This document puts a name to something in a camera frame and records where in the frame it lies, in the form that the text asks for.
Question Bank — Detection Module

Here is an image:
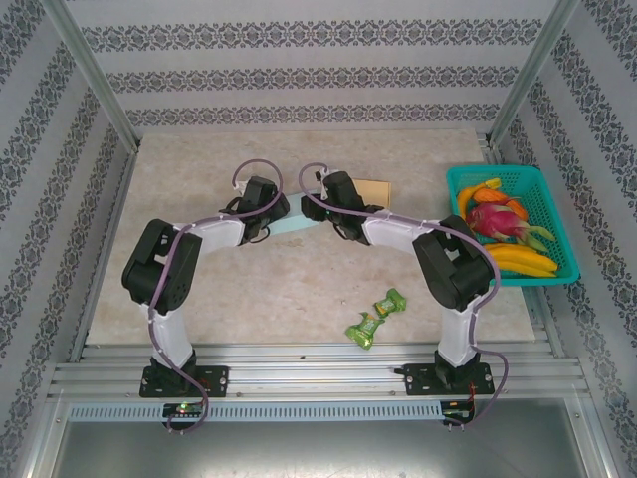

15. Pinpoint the light blue paper box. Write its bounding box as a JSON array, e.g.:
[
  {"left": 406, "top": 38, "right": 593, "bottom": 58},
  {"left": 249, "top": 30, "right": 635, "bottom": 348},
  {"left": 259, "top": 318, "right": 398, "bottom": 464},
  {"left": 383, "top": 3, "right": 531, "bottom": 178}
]
[{"left": 268, "top": 191, "right": 324, "bottom": 235}]

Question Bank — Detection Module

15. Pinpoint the orange paper box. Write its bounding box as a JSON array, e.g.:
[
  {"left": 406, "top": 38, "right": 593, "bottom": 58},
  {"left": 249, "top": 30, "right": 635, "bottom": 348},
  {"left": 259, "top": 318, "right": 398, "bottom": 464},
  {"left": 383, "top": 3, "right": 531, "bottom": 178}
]
[{"left": 353, "top": 178, "right": 393, "bottom": 210}]

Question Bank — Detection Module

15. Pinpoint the small green candy packet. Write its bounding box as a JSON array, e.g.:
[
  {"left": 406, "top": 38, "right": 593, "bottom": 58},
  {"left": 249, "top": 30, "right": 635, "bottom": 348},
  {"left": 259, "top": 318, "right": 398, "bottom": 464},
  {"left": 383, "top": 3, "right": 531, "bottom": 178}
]
[{"left": 372, "top": 287, "right": 408, "bottom": 319}]

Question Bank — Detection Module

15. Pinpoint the single curved yellow banana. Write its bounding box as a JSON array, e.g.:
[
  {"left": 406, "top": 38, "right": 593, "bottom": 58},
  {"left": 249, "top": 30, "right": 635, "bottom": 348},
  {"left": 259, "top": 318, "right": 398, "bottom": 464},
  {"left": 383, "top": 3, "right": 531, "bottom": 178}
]
[{"left": 456, "top": 185, "right": 482, "bottom": 220}]

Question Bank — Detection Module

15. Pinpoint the large green candy packet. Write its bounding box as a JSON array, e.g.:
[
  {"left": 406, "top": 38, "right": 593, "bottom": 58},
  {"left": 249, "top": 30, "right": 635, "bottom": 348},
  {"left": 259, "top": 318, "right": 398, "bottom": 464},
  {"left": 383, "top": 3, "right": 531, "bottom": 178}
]
[{"left": 345, "top": 312, "right": 387, "bottom": 351}]

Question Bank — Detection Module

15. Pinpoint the orange fruit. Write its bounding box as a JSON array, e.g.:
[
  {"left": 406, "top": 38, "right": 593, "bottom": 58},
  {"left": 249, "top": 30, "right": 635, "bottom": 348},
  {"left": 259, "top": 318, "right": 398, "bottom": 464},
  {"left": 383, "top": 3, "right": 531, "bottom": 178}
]
[{"left": 471, "top": 183, "right": 529, "bottom": 220}]

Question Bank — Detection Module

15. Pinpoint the pink dragon fruit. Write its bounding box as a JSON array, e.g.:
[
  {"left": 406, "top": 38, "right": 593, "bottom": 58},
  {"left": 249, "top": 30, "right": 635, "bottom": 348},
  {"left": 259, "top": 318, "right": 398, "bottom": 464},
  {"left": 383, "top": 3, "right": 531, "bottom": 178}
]
[{"left": 465, "top": 201, "right": 556, "bottom": 250}]

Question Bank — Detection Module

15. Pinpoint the yellow banana bunch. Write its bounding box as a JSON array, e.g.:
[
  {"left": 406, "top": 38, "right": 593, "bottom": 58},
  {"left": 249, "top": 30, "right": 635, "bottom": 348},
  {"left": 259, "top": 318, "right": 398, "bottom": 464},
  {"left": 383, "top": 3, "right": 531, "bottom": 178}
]
[{"left": 485, "top": 242, "right": 561, "bottom": 279}]

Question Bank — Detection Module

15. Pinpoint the teal plastic basket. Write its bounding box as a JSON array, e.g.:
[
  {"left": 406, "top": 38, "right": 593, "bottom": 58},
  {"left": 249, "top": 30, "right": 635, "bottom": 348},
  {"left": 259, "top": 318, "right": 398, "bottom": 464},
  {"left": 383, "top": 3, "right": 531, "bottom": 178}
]
[{"left": 445, "top": 164, "right": 582, "bottom": 288}]

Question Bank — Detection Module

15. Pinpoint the aluminium frame rail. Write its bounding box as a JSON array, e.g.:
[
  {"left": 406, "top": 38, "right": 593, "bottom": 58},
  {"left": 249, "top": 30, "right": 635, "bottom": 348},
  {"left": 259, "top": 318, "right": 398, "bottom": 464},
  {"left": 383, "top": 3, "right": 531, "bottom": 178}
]
[{"left": 47, "top": 343, "right": 591, "bottom": 399}]

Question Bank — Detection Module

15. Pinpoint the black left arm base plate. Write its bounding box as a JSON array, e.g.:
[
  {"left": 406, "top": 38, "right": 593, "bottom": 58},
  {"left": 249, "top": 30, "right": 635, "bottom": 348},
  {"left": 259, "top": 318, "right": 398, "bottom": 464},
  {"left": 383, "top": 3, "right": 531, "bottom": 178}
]
[{"left": 138, "top": 365, "right": 231, "bottom": 399}]

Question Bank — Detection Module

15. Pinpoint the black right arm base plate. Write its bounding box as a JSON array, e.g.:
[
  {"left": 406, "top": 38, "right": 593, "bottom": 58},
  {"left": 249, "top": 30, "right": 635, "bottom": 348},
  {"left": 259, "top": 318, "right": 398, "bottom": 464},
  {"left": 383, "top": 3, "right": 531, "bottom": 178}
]
[{"left": 403, "top": 361, "right": 497, "bottom": 397}]

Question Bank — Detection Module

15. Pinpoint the slotted grey cable duct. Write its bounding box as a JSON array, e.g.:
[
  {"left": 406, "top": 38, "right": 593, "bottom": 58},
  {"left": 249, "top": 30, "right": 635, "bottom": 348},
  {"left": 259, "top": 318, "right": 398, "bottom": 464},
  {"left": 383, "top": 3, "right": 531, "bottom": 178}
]
[{"left": 67, "top": 400, "right": 444, "bottom": 422}]

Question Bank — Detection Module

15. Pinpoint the aluminium frame post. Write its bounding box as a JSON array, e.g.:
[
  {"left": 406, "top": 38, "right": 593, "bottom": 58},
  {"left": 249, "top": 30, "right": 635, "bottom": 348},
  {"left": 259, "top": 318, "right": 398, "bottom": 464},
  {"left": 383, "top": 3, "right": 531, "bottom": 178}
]
[
  {"left": 42, "top": 0, "right": 140, "bottom": 153},
  {"left": 485, "top": 0, "right": 581, "bottom": 145}
]

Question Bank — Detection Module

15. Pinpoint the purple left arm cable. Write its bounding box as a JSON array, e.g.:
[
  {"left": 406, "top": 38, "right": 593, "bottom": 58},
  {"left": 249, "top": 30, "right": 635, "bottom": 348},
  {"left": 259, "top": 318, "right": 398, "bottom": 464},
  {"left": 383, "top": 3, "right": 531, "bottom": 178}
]
[{"left": 147, "top": 158, "right": 288, "bottom": 435}]

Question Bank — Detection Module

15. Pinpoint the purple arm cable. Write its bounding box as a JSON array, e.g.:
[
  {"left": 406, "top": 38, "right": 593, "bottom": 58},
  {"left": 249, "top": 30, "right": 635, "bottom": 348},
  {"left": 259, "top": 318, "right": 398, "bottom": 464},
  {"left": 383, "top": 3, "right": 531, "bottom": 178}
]
[
  {"left": 297, "top": 162, "right": 510, "bottom": 432},
  {"left": 147, "top": 158, "right": 288, "bottom": 435}
]

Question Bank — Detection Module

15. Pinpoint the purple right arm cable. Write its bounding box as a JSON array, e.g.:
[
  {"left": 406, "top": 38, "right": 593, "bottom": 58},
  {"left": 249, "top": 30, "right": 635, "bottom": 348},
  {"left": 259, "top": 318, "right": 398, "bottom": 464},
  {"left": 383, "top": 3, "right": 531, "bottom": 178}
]
[{"left": 297, "top": 162, "right": 510, "bottom": 432}]

